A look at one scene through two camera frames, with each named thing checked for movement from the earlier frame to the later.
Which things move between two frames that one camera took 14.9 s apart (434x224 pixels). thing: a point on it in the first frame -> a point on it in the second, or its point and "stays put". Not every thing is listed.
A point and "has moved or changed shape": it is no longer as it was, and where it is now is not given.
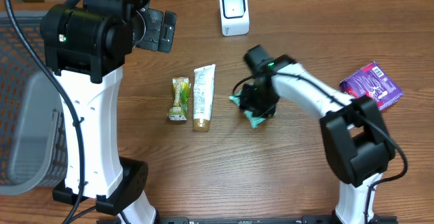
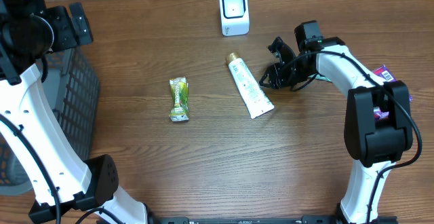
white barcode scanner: [234, 11] stays put
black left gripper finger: [170, 17] -> [79, 17]
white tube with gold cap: [203, 96] has moved or changed shape
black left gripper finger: [166, 36] -> [83, 32]
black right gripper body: [262, 102] -> [296, 74]
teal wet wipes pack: [254, 120] -> [319, 77]
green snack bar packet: [178, 111] stays put
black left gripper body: [162, 31] -> [80, 24]
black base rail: [247, 220] stays put
